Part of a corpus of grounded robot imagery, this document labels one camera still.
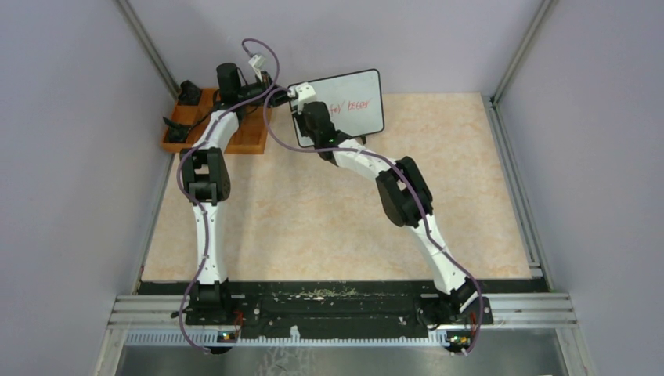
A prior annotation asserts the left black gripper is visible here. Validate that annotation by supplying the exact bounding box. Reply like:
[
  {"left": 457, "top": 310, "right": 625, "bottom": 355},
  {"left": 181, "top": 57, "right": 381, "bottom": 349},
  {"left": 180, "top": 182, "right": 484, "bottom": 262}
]
[{"left": 238, "top": 71, "right": 291, "bottom": 109}]

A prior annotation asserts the white whiteboard with black frame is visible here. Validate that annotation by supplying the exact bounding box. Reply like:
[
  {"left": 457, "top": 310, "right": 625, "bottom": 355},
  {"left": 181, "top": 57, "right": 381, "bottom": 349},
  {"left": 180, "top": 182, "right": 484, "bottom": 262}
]
[{"left": 308, "top": 68, "right": 384, "bottom": 137}]

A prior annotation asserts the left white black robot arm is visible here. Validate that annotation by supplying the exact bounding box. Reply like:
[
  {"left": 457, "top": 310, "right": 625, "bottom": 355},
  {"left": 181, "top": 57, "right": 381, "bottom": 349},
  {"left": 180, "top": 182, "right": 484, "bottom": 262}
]
[{"left": 177, "top": 63, "right": 276, "bottom": 324}]

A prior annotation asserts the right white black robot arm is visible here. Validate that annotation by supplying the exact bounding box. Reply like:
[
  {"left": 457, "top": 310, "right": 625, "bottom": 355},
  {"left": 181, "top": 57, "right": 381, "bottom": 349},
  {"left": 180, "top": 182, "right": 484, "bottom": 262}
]
[{"left": 294, "top": 101, "right": 485, "bottom": 323}]

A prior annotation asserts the orange wooden compartment tray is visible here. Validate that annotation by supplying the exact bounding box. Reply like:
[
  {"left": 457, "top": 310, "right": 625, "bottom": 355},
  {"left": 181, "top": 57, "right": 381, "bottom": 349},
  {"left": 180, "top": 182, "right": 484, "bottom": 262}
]
[{"left": 160, "top": 88, "right": 268, "bottom": 154}]

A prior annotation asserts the rolled dark tie back left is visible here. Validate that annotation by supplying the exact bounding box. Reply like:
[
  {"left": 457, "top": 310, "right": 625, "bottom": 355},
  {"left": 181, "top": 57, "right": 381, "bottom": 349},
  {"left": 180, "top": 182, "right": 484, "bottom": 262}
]
[{"left": 178, "top": 80, "right": 203, "bottom": 106}]

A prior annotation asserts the rolled dark tie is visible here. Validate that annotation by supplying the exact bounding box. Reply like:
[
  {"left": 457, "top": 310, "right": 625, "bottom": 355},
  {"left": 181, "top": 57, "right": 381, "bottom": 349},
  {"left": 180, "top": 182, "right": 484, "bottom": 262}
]
[
  {"left": 162, "top": 117, "right": 191, "bottom": 143},
  {"left": 178, "top": 80, "right": 203, "bottom": 106}
]

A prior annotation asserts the rolled dark tie front left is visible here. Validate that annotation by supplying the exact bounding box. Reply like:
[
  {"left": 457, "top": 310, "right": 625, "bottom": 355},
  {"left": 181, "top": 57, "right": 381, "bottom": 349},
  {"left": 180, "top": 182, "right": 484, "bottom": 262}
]
[{"left": 162, "top": 117, "right": 191, "bottom": 143}]

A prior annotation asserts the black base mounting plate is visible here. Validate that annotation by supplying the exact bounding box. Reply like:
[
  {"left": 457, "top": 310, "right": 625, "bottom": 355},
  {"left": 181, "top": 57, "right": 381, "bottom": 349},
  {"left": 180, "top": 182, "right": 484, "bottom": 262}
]
[{"left": 139, "top": 280, "right": 548, "bottom": 341}]

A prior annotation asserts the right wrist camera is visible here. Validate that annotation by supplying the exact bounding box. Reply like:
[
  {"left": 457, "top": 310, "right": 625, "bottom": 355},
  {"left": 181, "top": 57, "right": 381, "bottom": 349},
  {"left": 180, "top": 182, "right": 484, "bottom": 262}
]
[{"left": 287, "top": 82, "right": 317, "bottom": 114}]

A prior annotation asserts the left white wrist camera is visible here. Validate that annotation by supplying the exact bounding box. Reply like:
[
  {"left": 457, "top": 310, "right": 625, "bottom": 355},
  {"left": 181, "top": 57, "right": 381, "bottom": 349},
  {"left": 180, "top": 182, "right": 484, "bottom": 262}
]
[{"left": 248, "top": 54, "right": 266, "bottom": 71}]

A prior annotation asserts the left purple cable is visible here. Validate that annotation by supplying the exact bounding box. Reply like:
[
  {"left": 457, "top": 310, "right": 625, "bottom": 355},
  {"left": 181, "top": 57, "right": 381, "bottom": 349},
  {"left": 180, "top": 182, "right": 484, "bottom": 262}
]
[{"left": 171, "top": 37, "right": 281, "bottom": 355}]

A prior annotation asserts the purple cable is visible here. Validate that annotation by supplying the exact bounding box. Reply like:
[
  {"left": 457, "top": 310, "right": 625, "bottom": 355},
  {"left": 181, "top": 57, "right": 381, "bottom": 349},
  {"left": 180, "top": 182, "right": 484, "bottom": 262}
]
[
  {"left": 262, "top": 87, "right": 485, "bottom": 356},
  {"left": 171, "top": 37, "right": 281, "bottom": 355}
]

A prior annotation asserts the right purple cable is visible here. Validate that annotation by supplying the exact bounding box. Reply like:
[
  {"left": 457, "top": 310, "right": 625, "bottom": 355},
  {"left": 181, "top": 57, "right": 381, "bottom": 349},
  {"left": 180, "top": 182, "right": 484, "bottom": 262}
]
[{"left": 262, "top": 87, "right": 485, "bottom": 356}]

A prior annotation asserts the white slotted cable duct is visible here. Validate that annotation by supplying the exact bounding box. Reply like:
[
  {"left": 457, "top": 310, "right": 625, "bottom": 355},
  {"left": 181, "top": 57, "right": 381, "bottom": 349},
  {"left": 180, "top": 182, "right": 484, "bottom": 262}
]
[{"left": 124, "top": 328, "right": 449, "bottom": 347}]

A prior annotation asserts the aluminium frame rail front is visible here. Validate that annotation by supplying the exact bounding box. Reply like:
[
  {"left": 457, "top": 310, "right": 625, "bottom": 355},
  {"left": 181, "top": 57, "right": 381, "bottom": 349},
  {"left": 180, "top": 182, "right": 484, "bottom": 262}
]
[{"left": 107, "top": 293, "right": 579, "bottom": 329}]

